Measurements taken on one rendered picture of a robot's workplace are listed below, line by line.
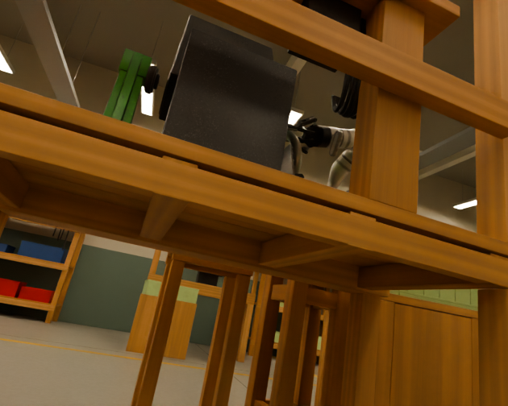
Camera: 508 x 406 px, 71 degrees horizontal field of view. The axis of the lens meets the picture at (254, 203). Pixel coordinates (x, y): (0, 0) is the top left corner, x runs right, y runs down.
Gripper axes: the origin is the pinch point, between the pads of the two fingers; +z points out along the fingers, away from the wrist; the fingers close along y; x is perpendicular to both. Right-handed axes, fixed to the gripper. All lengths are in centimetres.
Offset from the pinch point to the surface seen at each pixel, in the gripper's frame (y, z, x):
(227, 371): -88, 14, 27
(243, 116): 10.9, 25.1, 23.6
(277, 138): 7.3, 16.3, 27.1
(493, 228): -5, -43, 50
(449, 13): 44, -34, 12
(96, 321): -455, 89, -336
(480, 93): 27, -37, 31
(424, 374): -87, -70, 42
